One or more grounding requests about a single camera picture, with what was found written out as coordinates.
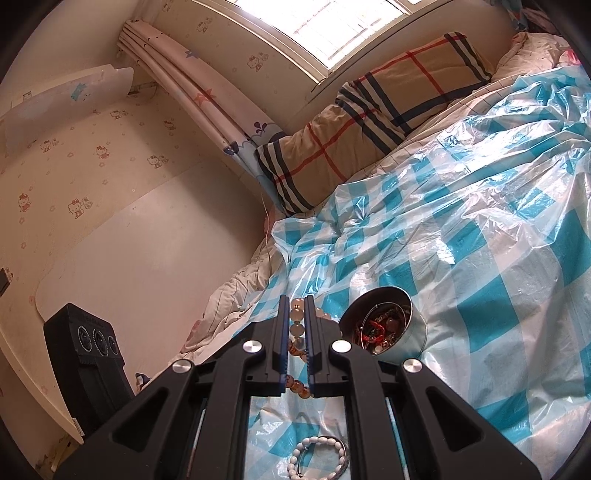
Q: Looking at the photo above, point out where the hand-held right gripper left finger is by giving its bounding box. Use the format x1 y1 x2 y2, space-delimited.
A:
54 294 291 480

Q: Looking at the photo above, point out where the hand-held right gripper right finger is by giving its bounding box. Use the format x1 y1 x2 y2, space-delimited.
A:
304 294 541 480

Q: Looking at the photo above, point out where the amber glass bead bracelet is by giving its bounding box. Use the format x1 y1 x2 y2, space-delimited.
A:
284 298 332 400

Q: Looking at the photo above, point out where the red knotted cord bracelet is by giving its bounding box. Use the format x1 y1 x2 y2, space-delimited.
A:
355 322 387 345

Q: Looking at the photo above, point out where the pile of beaded bracelets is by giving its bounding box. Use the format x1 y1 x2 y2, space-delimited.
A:
362 301 411 343

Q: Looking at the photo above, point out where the round metal tin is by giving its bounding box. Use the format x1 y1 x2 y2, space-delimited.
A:
338 286 428 366

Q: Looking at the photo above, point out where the white curved shelf edge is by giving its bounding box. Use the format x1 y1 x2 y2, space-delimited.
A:
0 342 87 446

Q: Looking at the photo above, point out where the white rounded board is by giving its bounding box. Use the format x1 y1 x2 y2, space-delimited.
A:
36 159 266 325

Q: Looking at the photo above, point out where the blue checkered plastic sheet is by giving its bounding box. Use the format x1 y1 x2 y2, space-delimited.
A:
240 65 591 480

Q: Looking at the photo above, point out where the beige plaid pillow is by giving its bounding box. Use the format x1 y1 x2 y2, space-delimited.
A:
255 31 495 215

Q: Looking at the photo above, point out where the printed window curtain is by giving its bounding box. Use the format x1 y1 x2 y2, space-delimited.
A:
119 21 289 169

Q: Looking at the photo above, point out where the white sheet with blue sticker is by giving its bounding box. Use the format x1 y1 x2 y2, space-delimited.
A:
0 65 134 154

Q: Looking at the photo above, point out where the bright window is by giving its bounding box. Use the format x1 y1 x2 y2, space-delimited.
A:
191 0 444 88

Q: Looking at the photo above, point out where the blue patterned cloth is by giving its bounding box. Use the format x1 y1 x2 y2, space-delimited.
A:
505 0 531 26

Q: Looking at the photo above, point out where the white bead bracelet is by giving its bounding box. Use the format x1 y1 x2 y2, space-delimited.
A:
286 436 350 480

